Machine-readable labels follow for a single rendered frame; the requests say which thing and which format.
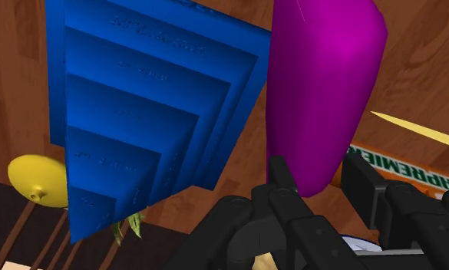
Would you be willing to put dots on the magenta rounded bottle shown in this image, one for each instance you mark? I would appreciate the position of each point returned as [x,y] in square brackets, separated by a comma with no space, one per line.
[321,86]

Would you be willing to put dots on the pale yellow flat blade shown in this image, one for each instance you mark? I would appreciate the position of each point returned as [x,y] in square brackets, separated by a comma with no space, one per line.
[426,131]

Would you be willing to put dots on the brown wooden table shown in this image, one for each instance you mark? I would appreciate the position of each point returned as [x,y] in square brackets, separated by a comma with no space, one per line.
[14,74]

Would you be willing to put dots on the blue stepped block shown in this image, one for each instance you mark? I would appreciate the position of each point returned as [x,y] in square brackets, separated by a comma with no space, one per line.
[141,112]

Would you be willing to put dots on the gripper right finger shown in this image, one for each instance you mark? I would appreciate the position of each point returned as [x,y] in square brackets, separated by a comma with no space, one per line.
[415,213]

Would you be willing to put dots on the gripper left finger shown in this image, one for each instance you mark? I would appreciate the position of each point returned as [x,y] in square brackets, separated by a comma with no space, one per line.
[306,232]

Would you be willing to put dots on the brown wooden chair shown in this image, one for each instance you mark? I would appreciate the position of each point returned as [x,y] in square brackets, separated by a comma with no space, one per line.
[18,228]

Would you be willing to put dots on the orange box with green band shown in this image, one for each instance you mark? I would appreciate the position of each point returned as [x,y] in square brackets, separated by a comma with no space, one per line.
[407,170]

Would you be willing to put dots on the yellow round fruit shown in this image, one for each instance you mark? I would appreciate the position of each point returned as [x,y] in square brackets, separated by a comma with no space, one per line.
[37,177]

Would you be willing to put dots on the green leafy plant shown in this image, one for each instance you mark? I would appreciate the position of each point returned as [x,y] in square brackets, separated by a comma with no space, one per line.
[134,222]

